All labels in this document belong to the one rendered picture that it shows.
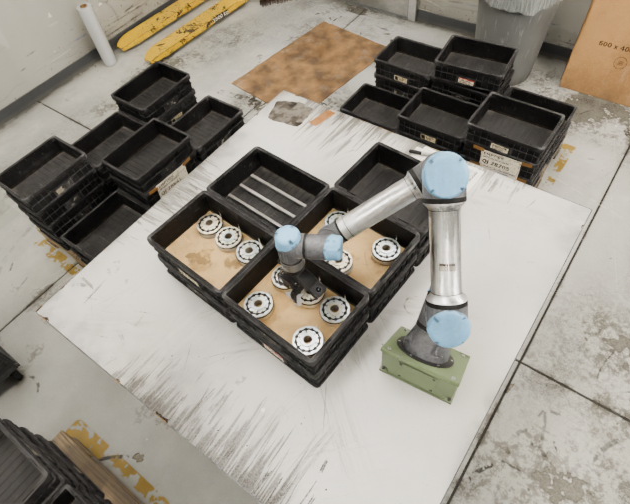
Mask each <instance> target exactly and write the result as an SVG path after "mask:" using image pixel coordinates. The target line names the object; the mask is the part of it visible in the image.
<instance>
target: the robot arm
mask: <svg viewBox="0 0 630 504"><path fill-rule="evenodd" d="M468 182H469V168H468V165H467V163H466V162H465V160H464V159H463V158H462V157H461V156H459V155H458V154H456V153H454V152H450V151H437V152H434V153H432V154H430V155H429V156H427V157H426V158H425V159H424V160H423V161H422V162H420V163H419V164H418V165H416V166H415V167H414V168H412V169H411V170H409V171H407V175H406V177H404V178H403V179H401V180H399V181H398V182H396V183H394V184H393V185H391V186H390V187H388V188H386V189H385V190H383V191H382V192H380V193H378V194H377V195H375V196H374V197H372V198H370V199H369V200H367V201H366V202H364V203H362V204H361V205H359V206H357V207H356V208H354V209H353V210H351V211H349V212H348V213H346V214H345V215H343V216H341V217H340V218H338V219H337V220H335V221H333V222H332V223H330V224H328V225H325V226H323V227H322V228H321V229H320V230H319V231H318V233H317V234H305V233H300V232H299V230H298V229H297V228H296V227H294V226H292V225H285V226H282V227H280V228H279V229H278V230H277V231H276V233H275V247H276V249H277V252H278V256H279V259H278V263H279V264H280V265H281V266H282V269H281V270H280V272H281V271H282V270H283V271H282V272H281V273H280V272H279V273H278V274H277V277H278V281H279V283H280V284H281V285H283V286H285V287H286V288H288V289H289V288H291V289H290V292H288V291H286V292H285V293H286V295H287V296H288V297H289V298H290V299H291V300H292V301H293V302H294V304H295V305H296V306H298V307H299V306H301V305H302V303H301V301H302V300H301V296H302V293H301V291H302V290H303V289H305V290H306V291H307V294H311V295H312V296H313V297H314V298H315V299H318V298H320V297H321V296H322V295H323V293H324V292H325V291H326V287H325V286H324V285H323V284H322V283H321V282H320V281H319V280H318V279H317V278H316V277H315V276H313V275H312V274H311V273H310V272H309V271H308V270H307V269H306V268H305V259H311V260H327V261H339V260H341V258H342V254H343V243H345V242H347V241H348V240H350V239H351V238H353V237H355V236H356V235H358V234H360V233H361V232H363V231H365V230H366V229H368V228H370V227H371V226H373V225H375V224H376V223H378V222H380V221H381V220H383V219H385V218H386V217H388V216H390V215H391V214H393V213H395V212H396V211H398V210H400V209H401V208H403V207H405V206H406V205H408V204H410V203H411V202H413V201H415V200H416V199H418V198H422V199H423V204H424V205H425V206H426V207H427V208H428V210H429V241H430V276H431V285H430V288H429V290H427V295H426V298H425V300H424V303H423V306H422V308H421V311H420V314H419V316H418V319H417V322H416V324H415V325H414V327H413V328H412V329H411V330H410V331H409V333H408V334H407V335H406V336H405V338H404V341H403V346H404V347H405V348H406V349H407V350H408V351H409V352H410V353H411V354H413V355H415V356H416V357H418V358H420V359H423V360H425V361H428V362H432V363H437V364H444V363H446V362H448V359H449V357H450V348H454V347H457V346H460V345H462V344H463V343H464V342H465V341H466V340H467V339H468V338H469V336H470V332H471V323H470V321H469V319H468V297H467V295H466V294H465V293H463V292H462V237H461V208H462V206H463V205H464V204H465V203H466V202H467V185H468ZM279 278H280V279H281V280H282V282H283V283H282V282H281V281H280V279H279Z"/></svg>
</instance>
